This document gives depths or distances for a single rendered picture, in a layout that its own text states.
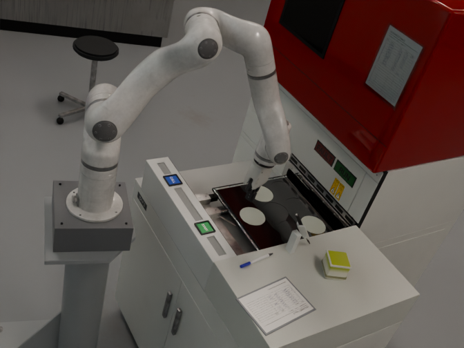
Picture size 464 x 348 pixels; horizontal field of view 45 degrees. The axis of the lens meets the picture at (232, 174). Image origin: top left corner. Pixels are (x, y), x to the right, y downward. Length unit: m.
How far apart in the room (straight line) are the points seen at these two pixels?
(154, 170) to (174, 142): 1.88
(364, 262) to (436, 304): 1.59
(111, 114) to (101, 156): 0.18
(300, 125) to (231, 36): 0.76
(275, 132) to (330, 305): 0.57
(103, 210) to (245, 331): 0.62
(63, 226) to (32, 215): 1.40
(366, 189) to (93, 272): 1.03
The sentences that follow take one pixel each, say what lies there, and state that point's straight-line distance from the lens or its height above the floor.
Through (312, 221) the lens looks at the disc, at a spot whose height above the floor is 0.90.
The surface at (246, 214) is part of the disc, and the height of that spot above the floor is 0.90.
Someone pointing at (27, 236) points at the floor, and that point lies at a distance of 3.19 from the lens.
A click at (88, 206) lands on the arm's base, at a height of 0.96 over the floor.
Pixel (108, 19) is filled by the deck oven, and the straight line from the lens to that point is 5.07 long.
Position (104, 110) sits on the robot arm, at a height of 1.35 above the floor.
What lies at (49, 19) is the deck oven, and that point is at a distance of 5.06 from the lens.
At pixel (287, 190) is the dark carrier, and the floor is 0.90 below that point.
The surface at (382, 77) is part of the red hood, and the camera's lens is 1.94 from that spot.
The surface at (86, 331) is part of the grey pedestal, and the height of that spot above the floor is 0.31.
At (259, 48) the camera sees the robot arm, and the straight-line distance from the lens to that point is 1.69.
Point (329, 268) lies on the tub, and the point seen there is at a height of 1.02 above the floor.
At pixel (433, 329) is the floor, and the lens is 3.45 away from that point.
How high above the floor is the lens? 2.26
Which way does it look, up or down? 36 degrees down
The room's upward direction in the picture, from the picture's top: 17 degrees clockwise
